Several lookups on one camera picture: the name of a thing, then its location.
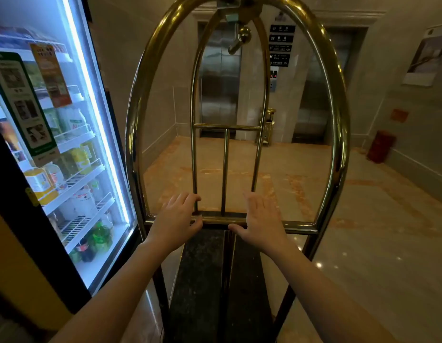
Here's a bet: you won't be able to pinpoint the person's left hand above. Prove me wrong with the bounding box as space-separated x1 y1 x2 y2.
145 192 204 252

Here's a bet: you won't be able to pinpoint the person's right hand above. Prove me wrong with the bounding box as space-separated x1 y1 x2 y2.
228 191 290 258

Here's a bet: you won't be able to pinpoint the brass luggage cart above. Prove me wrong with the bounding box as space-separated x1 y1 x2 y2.
125 0 351 343

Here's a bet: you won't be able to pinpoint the person's left forearm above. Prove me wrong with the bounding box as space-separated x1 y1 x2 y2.
49 241 179 343

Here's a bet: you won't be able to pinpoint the person's right forearm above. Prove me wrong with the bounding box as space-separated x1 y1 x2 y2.
267 242 399 343

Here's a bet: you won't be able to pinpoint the gold ashtray bin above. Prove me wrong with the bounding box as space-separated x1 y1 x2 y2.
256 107 277 146

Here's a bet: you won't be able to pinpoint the rows of drink bottles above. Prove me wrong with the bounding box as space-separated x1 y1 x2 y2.
24 107 114 263

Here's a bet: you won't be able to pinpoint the red bin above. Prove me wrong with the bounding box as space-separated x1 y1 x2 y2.
366 130 397 164

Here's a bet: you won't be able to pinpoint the lit glass-door drinks fridge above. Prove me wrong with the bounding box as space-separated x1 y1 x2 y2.
0 0 143 315

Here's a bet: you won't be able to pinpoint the green sticker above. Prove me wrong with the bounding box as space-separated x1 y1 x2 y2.
0 51 61 168

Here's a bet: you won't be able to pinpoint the orange sticker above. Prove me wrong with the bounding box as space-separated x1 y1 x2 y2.
29 42 73 108

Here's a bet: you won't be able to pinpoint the framed wall poster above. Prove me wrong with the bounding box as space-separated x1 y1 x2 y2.
402 24 442 87

